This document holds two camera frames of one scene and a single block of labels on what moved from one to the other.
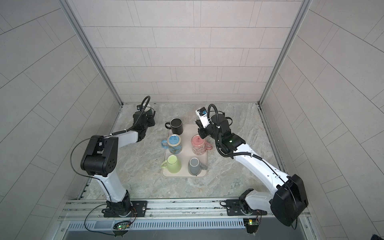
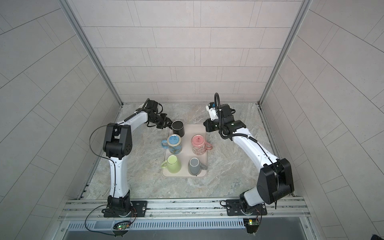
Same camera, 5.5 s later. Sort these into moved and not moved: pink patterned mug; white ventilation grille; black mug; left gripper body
Moved: left gripper body
Not moved: white ventilation grille; black mug; pink patterned mug
